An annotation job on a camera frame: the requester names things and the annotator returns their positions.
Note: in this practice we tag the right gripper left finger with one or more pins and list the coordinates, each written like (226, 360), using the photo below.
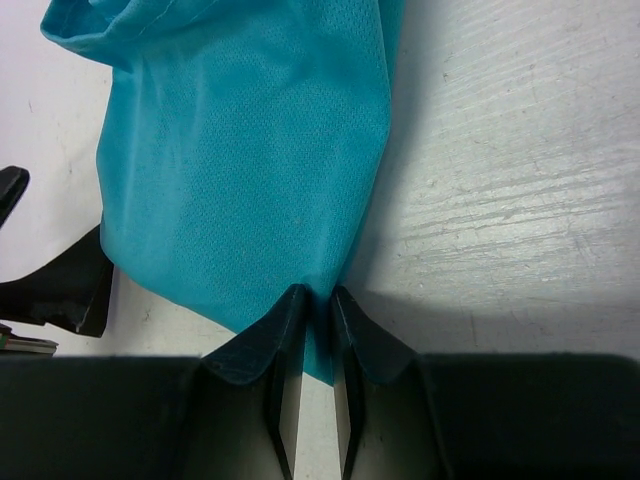
(232, 414)

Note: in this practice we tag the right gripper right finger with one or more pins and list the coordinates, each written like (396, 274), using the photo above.
(406, 415)

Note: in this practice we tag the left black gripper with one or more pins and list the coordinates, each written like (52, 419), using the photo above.
(71, 292)

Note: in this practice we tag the teal t shirt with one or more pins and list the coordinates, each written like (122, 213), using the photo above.
(240, 144)

